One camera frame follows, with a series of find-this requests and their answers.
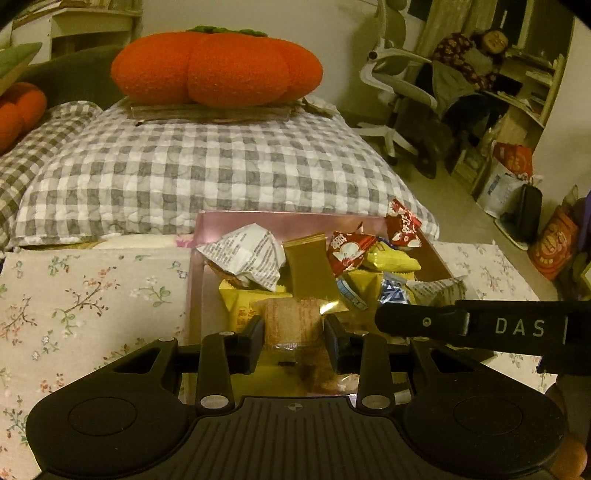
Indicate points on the dark green sofa back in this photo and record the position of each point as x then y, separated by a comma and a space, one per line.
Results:
78, 74

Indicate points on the pink cardboard box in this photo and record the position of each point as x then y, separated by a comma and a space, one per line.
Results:
196, 277

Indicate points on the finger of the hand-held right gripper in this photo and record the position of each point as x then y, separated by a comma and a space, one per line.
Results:
415, 321

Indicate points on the floral cloth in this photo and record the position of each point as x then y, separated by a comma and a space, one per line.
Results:
92, 304

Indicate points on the person's right forearm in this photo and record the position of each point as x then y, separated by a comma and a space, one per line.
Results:
572, 415

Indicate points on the orange printed bag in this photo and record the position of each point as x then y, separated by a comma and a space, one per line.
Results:
554, 249

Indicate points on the beige curtain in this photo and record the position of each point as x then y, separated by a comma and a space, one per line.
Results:
450, 23

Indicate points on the black bag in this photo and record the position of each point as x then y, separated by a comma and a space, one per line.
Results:
528, 212

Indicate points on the wooden shelf unit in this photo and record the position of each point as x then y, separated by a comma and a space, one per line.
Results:
531, 92

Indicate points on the red and white bag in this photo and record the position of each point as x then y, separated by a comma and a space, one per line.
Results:
505, 175

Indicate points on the white office chair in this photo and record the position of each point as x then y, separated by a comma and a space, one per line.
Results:
392, 74

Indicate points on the white cabinet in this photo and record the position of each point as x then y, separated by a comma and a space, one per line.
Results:
92, 27

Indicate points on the dark cloth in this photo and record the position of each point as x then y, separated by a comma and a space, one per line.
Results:
434, 143

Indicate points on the doll in floral dress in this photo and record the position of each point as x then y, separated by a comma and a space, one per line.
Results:
471, 50

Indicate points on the large white printed snack packet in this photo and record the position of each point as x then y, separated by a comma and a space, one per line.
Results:
244, 256

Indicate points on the small orange pumpkin cushion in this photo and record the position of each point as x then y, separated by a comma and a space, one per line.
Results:
18, 115

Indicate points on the blue white snack packet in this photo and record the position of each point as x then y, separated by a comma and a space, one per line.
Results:
395, 294
351, 294

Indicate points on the large orange pumpkin cushion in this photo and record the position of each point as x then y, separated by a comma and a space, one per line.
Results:
217, 64

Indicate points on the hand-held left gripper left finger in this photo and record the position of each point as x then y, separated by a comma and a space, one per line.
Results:
256, 344

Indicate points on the large grey checked pillow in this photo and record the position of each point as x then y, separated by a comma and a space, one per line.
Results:
207, 170

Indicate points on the gold snack packet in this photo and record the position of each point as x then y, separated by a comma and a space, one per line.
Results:
309, 272

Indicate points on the green pillow white branch print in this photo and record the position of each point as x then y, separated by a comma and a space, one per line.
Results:
16, 60

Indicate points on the red snack packet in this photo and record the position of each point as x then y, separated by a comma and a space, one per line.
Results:
404, 225
346, 253

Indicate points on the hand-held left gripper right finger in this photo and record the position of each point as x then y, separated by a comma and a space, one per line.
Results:
333, 344

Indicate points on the clear wafer snack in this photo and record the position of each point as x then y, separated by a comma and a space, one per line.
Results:
295, 323

